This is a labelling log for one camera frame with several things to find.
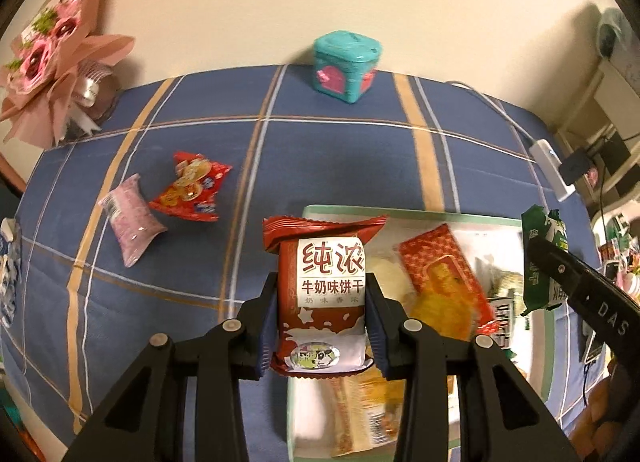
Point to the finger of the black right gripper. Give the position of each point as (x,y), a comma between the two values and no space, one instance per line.
(610,313)

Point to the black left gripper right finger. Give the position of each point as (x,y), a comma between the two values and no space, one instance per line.
(502,418)

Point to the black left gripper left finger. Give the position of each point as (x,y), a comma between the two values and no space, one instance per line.
(141,418)

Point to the green milk carton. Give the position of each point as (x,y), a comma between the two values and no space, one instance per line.
(539,227)

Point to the cream triangular snack bag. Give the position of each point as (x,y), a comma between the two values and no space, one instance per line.
(367,412)

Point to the red gold snack bar packet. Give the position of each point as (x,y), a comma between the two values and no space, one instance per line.
(435,262)

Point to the red milk biscuit packet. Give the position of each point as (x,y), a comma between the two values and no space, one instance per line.
(322,281)

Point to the white green cracker packet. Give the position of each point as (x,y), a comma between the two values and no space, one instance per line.
(504,291)

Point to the yellow cake packet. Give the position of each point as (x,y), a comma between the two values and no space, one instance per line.
(452,315)

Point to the yellow jelly cup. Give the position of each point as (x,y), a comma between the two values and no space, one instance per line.
(393,280)

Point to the white box green rim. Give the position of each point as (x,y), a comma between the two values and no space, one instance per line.
(310,403)

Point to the pink snack packet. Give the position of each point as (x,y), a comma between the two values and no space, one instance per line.
(131,219)

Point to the blue white tissue pack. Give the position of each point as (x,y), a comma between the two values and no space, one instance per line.
(11,264)

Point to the red chips bag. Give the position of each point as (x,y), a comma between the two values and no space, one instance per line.
(192,196)

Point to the pink flower bouquet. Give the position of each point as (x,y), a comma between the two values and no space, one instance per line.
(60,83)

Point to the teal pink toy box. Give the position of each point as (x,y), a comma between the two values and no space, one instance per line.
(345,64)

